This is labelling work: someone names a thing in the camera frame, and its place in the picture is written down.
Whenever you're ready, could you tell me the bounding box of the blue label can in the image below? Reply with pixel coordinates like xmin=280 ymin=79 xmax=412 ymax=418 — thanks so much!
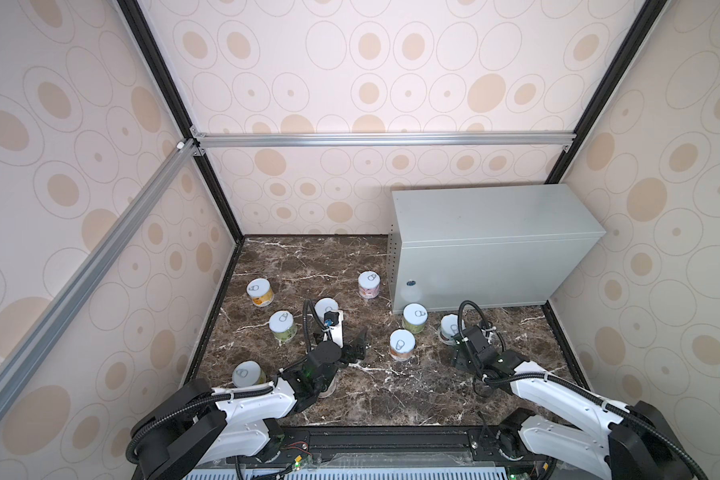
xmin=438 ymin=314 xmax=460 ymax=346

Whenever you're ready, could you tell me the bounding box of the orange label can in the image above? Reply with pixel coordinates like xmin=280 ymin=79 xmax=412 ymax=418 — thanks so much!
xmin=389 ymin=329 xmax=416 ymax=362

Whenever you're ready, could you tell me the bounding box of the yellow green label can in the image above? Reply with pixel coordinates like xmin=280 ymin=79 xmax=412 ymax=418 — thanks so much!
xmin=232 ymin=360 xmax=267 ymax=388

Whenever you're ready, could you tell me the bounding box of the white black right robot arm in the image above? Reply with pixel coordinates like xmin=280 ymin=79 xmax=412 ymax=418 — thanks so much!
xmin=447 ymin=324 xmax=706 ymax=479

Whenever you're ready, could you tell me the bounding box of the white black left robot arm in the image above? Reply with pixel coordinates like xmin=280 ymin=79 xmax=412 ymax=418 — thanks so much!
xmin=125 ymin=328 xmax=368 ymax=479

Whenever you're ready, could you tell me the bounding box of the red label can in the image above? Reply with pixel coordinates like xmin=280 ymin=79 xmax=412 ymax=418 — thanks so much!
xmin=315 ymin=297 xmax=339 ymax=327

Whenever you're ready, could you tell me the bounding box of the pink label can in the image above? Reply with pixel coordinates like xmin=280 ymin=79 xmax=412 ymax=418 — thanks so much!
xmin=358 ymin=271 xmax=381 ymax=299

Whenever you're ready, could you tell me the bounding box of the light green label can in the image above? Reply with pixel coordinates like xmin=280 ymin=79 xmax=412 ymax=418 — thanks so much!
xmin=268 ymin=310 xmax=297 ymax=343

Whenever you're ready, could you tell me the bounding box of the grey metal cabinet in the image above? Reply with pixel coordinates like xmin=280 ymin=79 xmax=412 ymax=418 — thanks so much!
xmin=387 ymin=184 xmax=605 ymax=314

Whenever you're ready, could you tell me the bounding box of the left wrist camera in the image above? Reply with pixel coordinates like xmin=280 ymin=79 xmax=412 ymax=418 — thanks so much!
xmin=323 ymin=310 xmax=344 ymax=347

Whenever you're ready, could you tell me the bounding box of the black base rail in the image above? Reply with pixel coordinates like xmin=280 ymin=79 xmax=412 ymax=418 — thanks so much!
xmin=131 ymin=424 xmax=637 ymax=480

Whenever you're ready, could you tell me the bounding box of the horizontal aluminium rail back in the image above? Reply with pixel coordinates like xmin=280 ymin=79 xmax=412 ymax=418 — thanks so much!
xmin=197 ymin=131 xmax=576 ymax=148

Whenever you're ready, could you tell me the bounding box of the diagonal aluminium rail left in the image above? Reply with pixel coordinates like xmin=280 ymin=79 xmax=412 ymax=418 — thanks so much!
xmin=0 ymin=138 xmax=199 ymax=421

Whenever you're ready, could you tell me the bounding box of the black frame post right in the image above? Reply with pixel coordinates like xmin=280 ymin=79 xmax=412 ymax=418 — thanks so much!
xmin=545 ymin=0 xmax=671 ymax=184

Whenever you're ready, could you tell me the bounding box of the black frame post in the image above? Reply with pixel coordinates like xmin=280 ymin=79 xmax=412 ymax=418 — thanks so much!
xmin=115 ymin=0 xmax=245 ymax=244
xmin=545 ymin=0 xmax=671 ymax=184

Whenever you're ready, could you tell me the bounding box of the black frame post left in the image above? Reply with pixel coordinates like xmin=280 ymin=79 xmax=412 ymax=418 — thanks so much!
xmin=115 ymin=0 xmax=245 ymax=244

